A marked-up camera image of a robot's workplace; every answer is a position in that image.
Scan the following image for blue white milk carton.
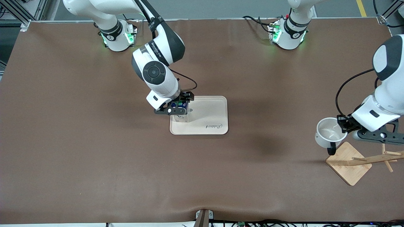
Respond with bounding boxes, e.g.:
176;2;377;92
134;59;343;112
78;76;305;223
170;100;190;123

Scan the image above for white cup black handle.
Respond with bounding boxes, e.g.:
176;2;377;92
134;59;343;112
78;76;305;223
315;117;348;156

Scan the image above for wooden cup rack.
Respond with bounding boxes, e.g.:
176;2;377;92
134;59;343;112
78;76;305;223
326;141;404;186

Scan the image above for cream rabbit print tray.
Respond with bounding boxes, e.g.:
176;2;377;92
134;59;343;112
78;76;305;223
170;96;228;135

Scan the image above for brown table mat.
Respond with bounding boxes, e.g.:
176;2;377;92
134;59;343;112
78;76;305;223
0;17;404;225

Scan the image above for aluminium frame profile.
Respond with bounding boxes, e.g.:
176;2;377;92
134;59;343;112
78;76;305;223
376;0;404;27
0;0;48;31

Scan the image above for metal mast bracket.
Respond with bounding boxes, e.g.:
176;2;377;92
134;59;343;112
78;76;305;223
195;209;214;227

